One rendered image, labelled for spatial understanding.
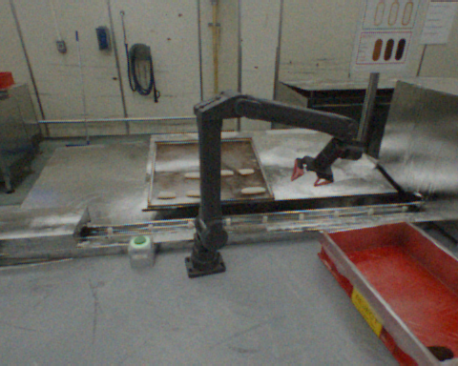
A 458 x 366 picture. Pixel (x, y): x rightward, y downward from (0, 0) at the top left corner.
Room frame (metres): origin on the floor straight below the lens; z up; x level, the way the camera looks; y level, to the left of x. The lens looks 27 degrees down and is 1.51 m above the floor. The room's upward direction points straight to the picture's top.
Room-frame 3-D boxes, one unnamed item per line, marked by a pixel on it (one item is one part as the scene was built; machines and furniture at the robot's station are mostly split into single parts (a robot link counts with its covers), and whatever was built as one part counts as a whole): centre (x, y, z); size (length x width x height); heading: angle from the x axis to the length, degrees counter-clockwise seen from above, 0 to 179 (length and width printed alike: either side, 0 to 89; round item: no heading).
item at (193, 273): (0.78, 0.08, 0.86); 0.12 x 0.09 x 0.08; 105
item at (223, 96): (0.80, 0.03, 1.13); 0.14 x 0.10 x 0.45; 112
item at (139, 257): (0.81, 0.28, 0.84); 0.08 x 0.08 x 0.11; 8
